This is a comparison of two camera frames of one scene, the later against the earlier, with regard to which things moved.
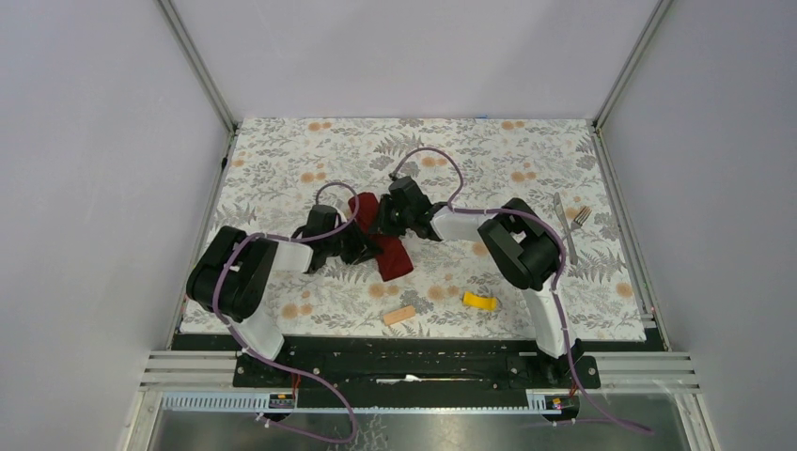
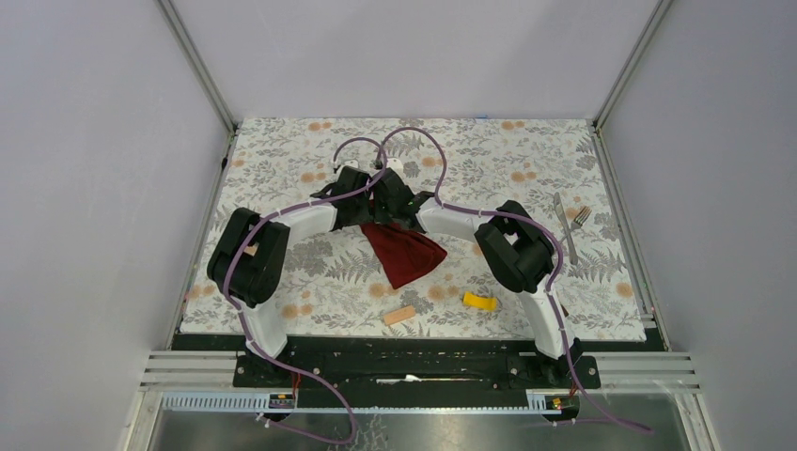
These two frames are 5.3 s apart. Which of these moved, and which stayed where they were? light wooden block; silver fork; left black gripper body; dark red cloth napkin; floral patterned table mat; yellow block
Moved: dark red cloth napkin; left black gripper body
Stayed: light wooden block; yellow block; floral patterned table mat; silver fork
